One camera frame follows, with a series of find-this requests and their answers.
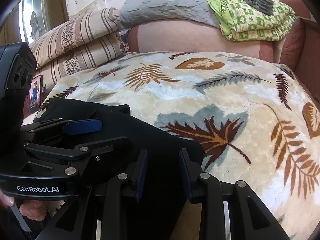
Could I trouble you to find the leaf printed beige blanket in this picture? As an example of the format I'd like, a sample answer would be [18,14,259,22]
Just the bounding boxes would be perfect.
[21,51,320,240]

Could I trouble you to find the glass panelled wooden door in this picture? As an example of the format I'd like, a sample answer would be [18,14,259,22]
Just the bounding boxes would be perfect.
[0,0,69,50]

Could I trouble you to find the green patterned blanket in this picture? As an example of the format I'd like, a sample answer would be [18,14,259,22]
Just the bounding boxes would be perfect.
[195,0,297,42]

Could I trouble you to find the striped beige pillows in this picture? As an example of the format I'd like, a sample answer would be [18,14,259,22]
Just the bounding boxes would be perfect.
[37,34,130,87]
[29,7,123,64]

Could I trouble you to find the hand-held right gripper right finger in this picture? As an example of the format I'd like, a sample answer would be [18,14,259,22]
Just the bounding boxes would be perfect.
[179,148,290,240]

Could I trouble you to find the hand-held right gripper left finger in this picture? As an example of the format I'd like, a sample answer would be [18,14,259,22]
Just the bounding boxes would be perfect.
[35,149,148,240]

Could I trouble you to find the person's left hand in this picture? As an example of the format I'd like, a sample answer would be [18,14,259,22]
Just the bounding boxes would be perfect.
[0,189,48,222]

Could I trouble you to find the grey quilted blanket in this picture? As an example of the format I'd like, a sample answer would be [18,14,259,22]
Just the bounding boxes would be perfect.
[119,0,220,29]

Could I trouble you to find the black pants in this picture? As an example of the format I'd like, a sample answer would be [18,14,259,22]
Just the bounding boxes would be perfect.
[32,97,205,240]

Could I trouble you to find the pink brown sofa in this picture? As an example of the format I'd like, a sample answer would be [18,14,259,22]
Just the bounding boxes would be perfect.
[126,0,320,105]

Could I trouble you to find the dark grey cloth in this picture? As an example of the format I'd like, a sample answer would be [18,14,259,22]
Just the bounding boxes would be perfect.
[221,0,274,15]

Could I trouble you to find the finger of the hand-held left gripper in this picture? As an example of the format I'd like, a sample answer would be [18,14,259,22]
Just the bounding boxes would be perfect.
[19,119,102,136]
[23,136,131,177]

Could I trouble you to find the black smartphone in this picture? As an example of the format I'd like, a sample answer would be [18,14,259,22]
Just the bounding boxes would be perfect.
[29,74,43,114]

